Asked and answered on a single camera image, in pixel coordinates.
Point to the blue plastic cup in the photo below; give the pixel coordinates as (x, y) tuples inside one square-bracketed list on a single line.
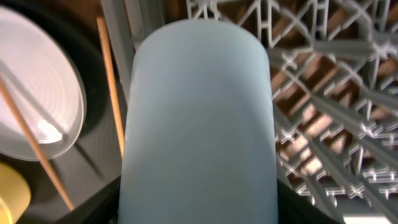
[(200, 128)]

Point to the round black serving tray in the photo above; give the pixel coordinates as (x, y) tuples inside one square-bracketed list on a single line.
[(94, 161)]

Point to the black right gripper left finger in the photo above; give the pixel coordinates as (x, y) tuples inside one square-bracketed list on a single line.
[(102, 208)]

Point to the wooden chopstick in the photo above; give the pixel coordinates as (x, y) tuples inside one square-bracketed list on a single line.
[(104, 39), (35, 146)]

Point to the grey round plate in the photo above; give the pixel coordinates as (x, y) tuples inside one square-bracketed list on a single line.
[(43, 81)]

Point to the grey dishwasher rack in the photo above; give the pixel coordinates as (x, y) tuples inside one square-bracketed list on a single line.
[(334, 89)]

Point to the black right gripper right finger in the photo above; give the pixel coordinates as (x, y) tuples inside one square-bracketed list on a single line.
[(293, 209)]

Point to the yellow bowl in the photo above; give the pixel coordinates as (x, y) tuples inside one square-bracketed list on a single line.
[(15, 195)]

